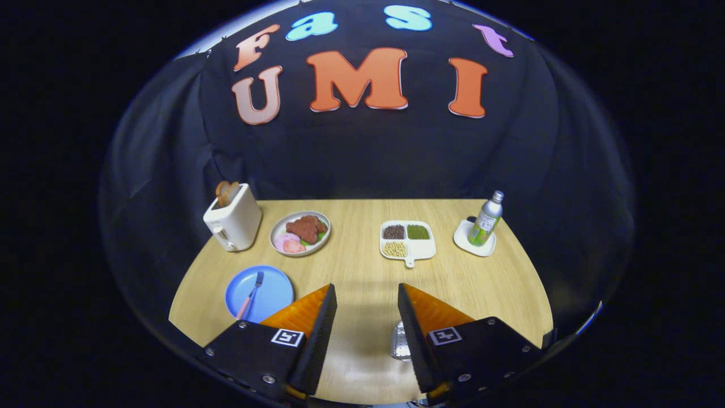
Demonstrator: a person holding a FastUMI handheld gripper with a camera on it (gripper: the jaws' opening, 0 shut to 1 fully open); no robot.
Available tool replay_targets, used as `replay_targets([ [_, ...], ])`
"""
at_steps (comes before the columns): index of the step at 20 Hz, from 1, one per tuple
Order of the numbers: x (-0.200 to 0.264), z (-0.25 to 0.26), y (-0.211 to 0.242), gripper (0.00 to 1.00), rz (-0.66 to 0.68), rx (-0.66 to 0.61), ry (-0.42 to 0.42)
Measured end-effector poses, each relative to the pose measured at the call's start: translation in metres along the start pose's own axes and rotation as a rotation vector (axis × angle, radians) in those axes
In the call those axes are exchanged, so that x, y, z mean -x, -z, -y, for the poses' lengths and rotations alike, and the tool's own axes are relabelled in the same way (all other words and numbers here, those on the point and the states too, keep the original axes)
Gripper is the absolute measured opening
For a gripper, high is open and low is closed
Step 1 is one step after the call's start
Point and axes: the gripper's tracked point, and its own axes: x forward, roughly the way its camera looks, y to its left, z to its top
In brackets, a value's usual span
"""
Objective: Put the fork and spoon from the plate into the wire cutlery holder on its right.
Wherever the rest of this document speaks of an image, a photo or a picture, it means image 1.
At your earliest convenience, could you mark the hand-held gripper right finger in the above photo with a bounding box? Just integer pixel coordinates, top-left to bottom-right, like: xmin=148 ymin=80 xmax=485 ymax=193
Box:
xmin=398 ymin=283 xmax=543 ymax=404

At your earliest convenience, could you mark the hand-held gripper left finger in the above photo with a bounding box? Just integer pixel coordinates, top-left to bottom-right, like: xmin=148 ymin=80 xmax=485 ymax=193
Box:
xmin=203 ymin=283 xmax=338 ymax=402

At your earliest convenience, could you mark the fork with red checkered handle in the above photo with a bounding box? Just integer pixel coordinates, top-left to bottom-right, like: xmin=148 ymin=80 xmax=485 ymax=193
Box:
xmin=236 ymin=271 xmax=265 ymax=321

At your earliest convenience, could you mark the perforated metal tray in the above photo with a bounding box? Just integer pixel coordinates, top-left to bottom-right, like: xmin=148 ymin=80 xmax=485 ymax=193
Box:
xmin=390 ymin=320 xmax=413 ymax=362

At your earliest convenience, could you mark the blue round plate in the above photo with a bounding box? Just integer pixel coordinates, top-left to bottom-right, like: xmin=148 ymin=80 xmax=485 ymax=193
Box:
xmin=225 ymin=265 xmax=295 ymax=324

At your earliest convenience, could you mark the white divided dish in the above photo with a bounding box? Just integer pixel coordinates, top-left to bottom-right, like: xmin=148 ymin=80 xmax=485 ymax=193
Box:
xmin=379 ymin=220 xmax=437 ymax=268

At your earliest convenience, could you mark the small white coaster dish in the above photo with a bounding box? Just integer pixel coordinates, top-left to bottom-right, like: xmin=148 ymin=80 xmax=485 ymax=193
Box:
xmin=453 ymin=218 xmax=497 ymax=257

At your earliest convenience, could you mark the brown grilled meat piece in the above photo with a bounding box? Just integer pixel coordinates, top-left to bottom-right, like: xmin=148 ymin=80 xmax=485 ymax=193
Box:
xmin=285 ymin=215 xmax=328 ymax=244

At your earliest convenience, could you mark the oval beige plate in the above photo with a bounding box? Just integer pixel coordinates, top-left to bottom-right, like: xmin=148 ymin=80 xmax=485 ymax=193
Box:
xmin=269 ymin=211 xmax=332 ymax=258

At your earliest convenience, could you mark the green labelled metal bottle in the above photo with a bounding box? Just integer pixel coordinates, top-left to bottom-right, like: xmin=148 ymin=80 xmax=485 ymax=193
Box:
xmin=468 ymin=190 xmax=505 ymax=247

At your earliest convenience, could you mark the cream white toaster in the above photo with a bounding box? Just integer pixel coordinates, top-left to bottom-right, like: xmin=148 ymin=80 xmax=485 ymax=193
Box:
xmin=203 ymin=182 xmax=263 ymax=252

